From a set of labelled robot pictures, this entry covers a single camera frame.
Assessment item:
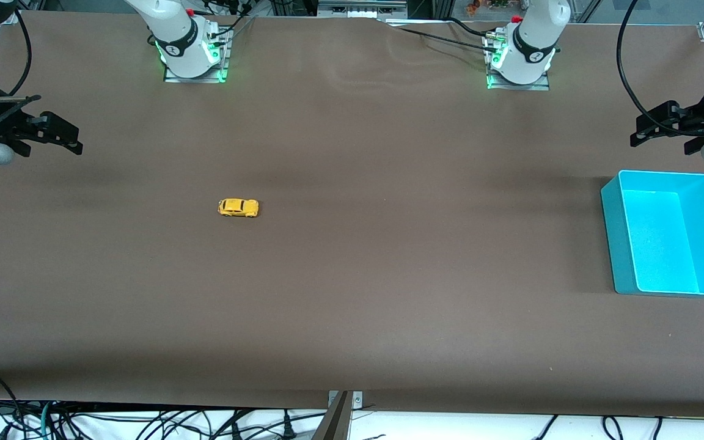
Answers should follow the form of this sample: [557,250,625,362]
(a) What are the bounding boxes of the dark angled bar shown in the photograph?
[310,391,353,440]

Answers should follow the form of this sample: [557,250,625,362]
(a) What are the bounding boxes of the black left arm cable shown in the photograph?
[617,0,704,136]

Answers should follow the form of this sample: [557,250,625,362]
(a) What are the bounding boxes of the turquoise plastic bin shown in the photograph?
[600,169,704,298]

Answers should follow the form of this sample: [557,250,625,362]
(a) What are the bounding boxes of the grey box behind table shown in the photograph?
[317,0,409,19]

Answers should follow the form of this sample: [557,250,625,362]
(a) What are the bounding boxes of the yellow beetle toy car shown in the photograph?
[218,198,260,219]

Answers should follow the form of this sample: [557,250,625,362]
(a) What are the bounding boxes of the black base cables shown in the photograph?
[202,0,256,39]
[383,17,499,54]

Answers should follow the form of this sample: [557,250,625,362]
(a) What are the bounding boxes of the small metal table bracket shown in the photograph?
[328,390,364,409]

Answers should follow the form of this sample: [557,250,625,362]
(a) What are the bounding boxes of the brown table cover sheet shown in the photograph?
[0,9,704,419]

